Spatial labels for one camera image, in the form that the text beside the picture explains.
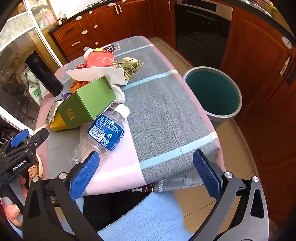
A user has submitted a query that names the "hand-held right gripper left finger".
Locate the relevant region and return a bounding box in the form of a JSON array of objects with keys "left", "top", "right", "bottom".
[{"left": 22, "top": 151, "right": 102, "bottom": 241}]

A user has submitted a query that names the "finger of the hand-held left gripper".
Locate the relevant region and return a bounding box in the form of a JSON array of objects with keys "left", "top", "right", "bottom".
[
  {"left": 10, "top": 129, "right": 29, "bottom": 147},
  {"left": 24, "top": 127, "right": 50, "bottom": 152}
]

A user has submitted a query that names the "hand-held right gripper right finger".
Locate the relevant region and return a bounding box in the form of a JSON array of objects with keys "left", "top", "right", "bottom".
[{"left": 191, "top": 149, "right": 270, "bottom": 241}]

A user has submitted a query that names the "yellow sponge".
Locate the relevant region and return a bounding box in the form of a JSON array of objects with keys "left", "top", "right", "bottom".
[{"left": 49, "top": 115, "right": 70, "bottom": 132}]

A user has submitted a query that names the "clear plastic water bottle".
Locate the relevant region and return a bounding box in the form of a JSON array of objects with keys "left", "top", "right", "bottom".
[{"left": 69, "top": 103, "right": 131, "bottom": 166}]

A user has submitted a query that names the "orange snack packet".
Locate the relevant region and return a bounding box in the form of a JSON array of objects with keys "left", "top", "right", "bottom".
[{"left": 70, "top": 80, "right": 89, "bottom": 92}]

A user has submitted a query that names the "green cardboard box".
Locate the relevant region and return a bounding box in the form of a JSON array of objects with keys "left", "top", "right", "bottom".
[{"left": 56, "top": 76, "right": 117, "bottom": 130}]

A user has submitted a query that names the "grey teal-lined waste bin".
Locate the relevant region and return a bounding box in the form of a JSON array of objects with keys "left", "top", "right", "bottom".
[{"left": 183, "top": 66, "right": 242, "bottom": 122}]

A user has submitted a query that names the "white tissue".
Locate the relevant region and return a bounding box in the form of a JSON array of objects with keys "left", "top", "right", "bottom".
[{"left": 111, "top": 83, "right": 126, "bottom": 105}]

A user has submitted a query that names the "red snack bag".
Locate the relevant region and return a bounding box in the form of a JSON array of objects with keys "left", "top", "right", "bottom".
[{"left": 87, "top": 47, "right": 115, "bottom": 68}]

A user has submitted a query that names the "pale fruit peel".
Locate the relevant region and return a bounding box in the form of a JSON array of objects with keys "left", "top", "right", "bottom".
[{"left": 113, "top": 57, "right": 144, "bottom": 81}]

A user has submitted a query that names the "person's left hand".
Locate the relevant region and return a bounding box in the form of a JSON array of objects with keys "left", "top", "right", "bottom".
[{"left": 0, "top": 176, "right": 29, "bottom": 227}]

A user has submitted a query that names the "crumpled silver wrapper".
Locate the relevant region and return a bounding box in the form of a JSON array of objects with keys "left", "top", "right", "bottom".
[{"left": 46, "top": 101, "right": 60, "bottom": 123}]

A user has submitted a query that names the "green and white plastic bag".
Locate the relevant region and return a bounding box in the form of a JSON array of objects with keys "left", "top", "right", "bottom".
[{"left": 22, "top": 70, "right": 47, "bottom": 106}]

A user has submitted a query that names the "black thermos flask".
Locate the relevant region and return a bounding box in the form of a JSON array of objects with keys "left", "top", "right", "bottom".
[{"left": 24, "top": 50, "right": 64, "bottom": 97}]

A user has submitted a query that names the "person's light blue top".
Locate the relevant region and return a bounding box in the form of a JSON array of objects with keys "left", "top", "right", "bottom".
[{"left": 97, "top": 191, "right": 193, "bottom": 241}]

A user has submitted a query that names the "plaid grey pink cloth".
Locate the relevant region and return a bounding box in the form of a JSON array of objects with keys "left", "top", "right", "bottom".
[{"left": 35, "top": 36, "right": 226, "bottom": 209}]

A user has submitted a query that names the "white paper sheet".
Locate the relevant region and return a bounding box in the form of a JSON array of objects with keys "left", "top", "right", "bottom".
[{"left": 65, "top": 67, "right": 129, "bottom": 86}]

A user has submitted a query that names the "glass sliding door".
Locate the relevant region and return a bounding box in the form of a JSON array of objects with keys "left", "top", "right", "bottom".
[{"left": 0, "top": 0, "right": 70, "bottom": 139}]

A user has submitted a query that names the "tall wooden cabinet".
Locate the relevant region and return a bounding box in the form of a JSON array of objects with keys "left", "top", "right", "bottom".
[{"left": 219, "top": 5, "right": 296, "bottom": 193}]

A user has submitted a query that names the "shelf of assorted packets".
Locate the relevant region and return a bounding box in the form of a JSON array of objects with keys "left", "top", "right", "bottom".
[{"left": 30, "top": 0, "right": 67, "bottom": 28}]

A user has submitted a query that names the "wooden cabinet with drawers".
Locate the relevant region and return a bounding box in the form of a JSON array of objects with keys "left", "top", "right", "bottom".
[{"left": 48, "top": 0, "right": 176, "bottom": 61}]

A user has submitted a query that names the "black oven door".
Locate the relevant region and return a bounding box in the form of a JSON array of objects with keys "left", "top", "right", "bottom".
[{"left": 174, "top": 0, "right": 233, "bottom": 68}]

